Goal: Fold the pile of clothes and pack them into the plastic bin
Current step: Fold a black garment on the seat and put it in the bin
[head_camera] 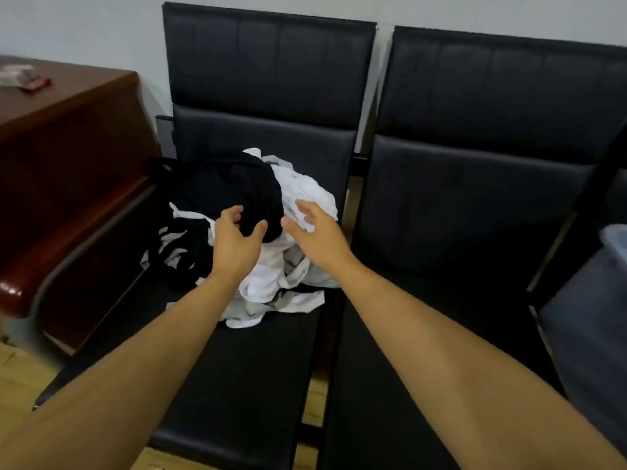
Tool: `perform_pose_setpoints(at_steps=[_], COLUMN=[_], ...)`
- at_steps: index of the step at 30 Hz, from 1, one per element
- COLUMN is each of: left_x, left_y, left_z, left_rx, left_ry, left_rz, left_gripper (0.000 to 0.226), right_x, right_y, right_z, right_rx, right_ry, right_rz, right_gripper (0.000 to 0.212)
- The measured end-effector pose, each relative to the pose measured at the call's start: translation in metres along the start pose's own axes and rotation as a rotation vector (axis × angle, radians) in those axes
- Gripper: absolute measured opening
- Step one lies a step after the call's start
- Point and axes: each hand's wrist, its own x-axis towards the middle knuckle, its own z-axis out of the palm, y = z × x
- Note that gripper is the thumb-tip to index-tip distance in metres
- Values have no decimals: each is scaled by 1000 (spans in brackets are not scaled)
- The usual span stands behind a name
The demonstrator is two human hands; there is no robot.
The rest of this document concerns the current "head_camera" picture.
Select brown wooden cabinet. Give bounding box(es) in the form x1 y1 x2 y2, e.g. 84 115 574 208
0 54 163 358

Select person's left forearm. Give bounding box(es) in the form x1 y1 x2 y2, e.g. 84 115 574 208
0 268 255 470

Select blue-grey plastic bin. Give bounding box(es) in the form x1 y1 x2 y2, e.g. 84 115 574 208
538 223 627 456

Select grey tank top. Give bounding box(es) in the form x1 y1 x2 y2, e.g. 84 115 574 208
166 288 327 330

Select person's left hand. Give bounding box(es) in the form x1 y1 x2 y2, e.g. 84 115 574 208
210 205 269 285

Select white garment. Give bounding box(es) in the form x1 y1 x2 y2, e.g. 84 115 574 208
215 237 339 307

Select person's right forearm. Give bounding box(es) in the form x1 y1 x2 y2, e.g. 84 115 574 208
335 261 627 470

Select person's right hand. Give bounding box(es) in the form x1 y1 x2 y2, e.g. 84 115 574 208
280 199 357 278

